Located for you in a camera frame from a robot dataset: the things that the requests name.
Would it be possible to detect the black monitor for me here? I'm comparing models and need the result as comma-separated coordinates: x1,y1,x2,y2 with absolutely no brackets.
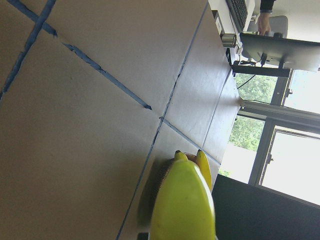
239,33,320,72

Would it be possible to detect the brown wicker basket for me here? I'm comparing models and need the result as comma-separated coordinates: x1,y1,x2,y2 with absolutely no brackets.
138,152,198,226

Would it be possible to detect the aluminium frame post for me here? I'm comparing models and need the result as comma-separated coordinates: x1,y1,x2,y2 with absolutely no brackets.
240,100,320,125

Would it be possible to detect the yellow banana basket edge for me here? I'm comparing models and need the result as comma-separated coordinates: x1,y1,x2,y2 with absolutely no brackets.
196,149,213,191

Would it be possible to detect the seated person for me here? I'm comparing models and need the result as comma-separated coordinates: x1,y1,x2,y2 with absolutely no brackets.
257,0,275,36

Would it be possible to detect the small metal cup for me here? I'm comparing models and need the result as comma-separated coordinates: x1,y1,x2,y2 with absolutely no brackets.
221,33,237,48

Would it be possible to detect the black keyboard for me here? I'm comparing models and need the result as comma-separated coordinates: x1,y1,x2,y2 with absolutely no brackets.
226,0,248,33

